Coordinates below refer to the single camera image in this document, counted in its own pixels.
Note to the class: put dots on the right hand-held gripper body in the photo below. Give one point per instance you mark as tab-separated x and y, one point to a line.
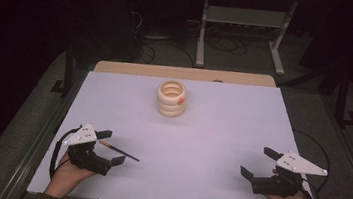
275	184

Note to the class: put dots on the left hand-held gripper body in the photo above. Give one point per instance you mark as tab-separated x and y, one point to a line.
85	156

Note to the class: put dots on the dark pencil with orange end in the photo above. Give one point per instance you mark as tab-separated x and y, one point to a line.
118	151

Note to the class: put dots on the beige ringed pen holder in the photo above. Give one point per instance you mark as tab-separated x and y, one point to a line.
170	104

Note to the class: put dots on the person's left hand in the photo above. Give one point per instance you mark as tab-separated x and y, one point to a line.
67	172

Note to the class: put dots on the black metal stand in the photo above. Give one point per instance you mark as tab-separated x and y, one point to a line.
343	98
68	70

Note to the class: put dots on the white power strip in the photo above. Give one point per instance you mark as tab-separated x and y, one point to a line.
156	37

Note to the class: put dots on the white metal desk frame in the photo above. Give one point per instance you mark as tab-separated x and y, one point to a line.
241	16

